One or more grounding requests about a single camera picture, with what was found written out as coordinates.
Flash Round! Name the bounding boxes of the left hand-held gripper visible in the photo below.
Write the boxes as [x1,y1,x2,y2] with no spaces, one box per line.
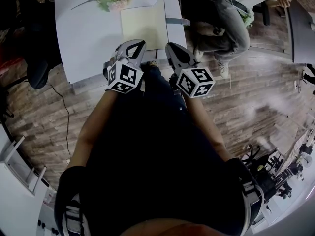
[102,39,148,94]

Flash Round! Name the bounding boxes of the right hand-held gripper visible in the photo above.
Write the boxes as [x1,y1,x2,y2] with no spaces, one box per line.
[164,42,216,99]

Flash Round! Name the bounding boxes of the dark teal notebook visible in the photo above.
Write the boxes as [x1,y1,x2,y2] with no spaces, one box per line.
[120,0,191,52]

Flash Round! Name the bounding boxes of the person's right forearm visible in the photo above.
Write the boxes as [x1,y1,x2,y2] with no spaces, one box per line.
[186,96,233,162]

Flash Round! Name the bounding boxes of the person's left forearm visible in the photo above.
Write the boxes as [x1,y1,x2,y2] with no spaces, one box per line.
[67,89,119,169]

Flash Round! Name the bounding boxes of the person's dark trousers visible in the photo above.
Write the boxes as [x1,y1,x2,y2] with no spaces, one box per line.
[141,64,190,122]

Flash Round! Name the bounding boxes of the white folding table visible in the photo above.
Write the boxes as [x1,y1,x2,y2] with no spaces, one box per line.
[54,0,190,85]

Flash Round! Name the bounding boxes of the person's dark shirt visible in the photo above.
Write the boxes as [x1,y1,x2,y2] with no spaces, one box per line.
[54,92,265,236]

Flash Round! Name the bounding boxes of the dark desk with white legs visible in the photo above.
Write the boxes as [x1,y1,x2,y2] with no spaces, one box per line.
[248,0,315,65]

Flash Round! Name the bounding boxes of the red box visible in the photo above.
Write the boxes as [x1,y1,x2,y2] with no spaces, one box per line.
[0,44,19,76]

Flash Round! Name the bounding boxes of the person's head and neck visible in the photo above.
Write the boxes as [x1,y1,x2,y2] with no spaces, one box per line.
[124,217,237,236]

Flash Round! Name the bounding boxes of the black cable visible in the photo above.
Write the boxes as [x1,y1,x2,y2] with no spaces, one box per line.
[45,82,72,162]

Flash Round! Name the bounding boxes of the grey shoulder strap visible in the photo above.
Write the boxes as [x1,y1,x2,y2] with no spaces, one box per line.
[240,178,265,221]
[63,199,91,236]

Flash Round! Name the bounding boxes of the white metal table frame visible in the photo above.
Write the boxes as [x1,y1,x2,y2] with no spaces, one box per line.
[0,135,47,196]

